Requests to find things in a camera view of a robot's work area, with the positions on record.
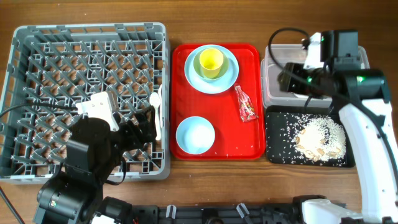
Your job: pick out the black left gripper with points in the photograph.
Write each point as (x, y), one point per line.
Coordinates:
(147, 127)

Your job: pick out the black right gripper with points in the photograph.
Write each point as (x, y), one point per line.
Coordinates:
(290, 81)

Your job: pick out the white plastic spoon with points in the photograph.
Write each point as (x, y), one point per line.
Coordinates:
(155, 101)

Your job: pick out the small light blue bowl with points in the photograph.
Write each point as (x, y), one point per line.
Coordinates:
(195, 135)

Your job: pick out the red snack wrapper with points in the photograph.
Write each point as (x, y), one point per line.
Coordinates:
(246, 109)

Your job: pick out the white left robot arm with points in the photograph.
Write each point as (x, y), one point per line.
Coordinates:
(75, 191)

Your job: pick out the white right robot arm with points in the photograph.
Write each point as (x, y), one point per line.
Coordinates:
(363, 101)

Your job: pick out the black waste tray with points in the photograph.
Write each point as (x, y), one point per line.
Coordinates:
(283, 124)

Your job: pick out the rice food waste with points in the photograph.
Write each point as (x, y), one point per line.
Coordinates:
(321, 139)

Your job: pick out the grey dishwasher rack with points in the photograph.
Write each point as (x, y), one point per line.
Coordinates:
(52, 68)

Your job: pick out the clear plastic bin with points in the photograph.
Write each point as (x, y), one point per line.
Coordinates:
(283, 53)

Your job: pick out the green bowl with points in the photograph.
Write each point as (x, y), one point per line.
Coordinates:
(197, 68)

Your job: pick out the light blue plate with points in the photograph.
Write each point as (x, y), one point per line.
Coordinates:
(217, 86)

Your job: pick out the yellow cup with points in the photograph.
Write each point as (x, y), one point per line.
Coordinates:
(211, 61)

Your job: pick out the red serving tray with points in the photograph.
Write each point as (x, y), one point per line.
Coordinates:
(234, 138)

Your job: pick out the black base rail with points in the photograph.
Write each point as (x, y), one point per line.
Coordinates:
(242, 213)

